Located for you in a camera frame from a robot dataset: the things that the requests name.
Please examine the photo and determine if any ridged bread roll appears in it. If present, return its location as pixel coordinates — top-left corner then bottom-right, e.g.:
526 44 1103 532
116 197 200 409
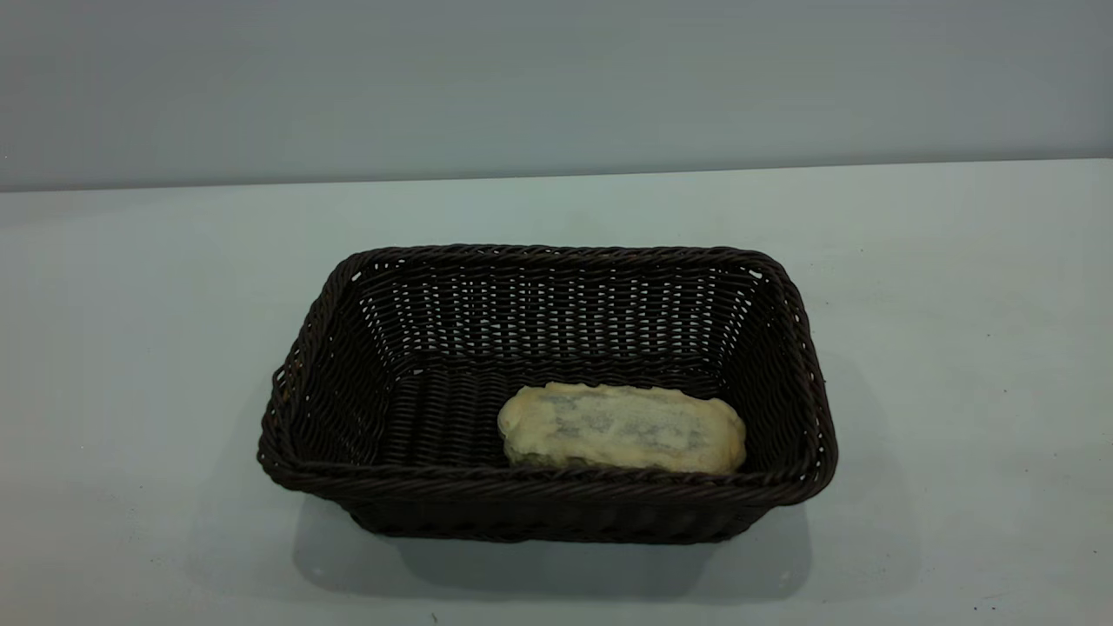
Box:
497 381 748 476

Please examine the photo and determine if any black woven wicker basket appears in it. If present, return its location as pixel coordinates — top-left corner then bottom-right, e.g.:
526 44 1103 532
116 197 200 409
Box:
257 243 840 546

